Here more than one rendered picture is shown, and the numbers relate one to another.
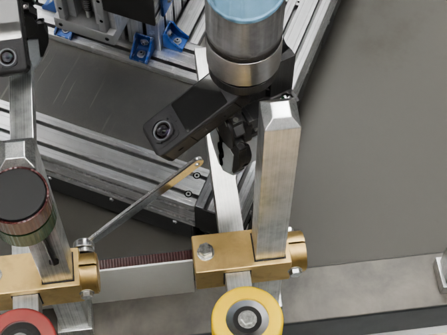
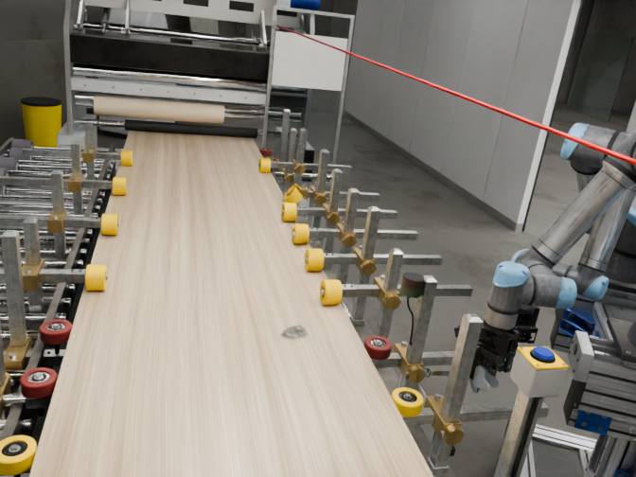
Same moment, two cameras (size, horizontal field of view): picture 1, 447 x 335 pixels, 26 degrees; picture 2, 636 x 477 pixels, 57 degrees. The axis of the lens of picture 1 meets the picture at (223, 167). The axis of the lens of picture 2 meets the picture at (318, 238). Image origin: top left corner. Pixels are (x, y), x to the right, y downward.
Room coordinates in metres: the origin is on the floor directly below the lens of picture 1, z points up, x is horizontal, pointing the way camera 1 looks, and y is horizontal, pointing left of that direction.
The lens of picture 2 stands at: (-0.06, -1.22, 1.79)
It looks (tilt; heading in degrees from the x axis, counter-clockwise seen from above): 22 degrees down; 82
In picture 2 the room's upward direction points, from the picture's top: 7 degrees clockwise
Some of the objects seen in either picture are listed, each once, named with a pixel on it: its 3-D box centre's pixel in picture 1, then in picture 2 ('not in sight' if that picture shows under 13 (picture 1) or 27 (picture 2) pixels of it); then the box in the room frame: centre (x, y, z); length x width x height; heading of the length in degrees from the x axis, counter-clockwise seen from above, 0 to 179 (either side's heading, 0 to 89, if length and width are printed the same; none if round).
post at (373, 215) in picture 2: not in sight; (364, 269); (0.41, 0.69, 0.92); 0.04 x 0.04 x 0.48; 7
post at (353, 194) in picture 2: not in sight; (345, 245); (0.38, 0.94, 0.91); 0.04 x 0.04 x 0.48; 7
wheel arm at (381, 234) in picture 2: not in sight; (359, 233); (0.43, 0.99, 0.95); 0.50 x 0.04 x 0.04; 7
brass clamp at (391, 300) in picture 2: not in sight; (386, 292); (0.43, 0.47, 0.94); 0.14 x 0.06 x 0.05; 97
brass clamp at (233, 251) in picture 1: (249, 256); (443, 419); (0.50, -0.03, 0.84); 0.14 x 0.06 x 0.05; 97
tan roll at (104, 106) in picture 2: not in sight; (193, 112); (-0.40, 2.71, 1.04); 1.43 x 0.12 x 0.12; 7
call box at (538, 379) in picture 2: not in sight; (537, 373); (0.53, -0.31, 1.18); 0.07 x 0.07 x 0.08; 7
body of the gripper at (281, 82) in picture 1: (248, 90); (495, 345); (0.59, -0.03, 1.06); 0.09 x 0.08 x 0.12; 117
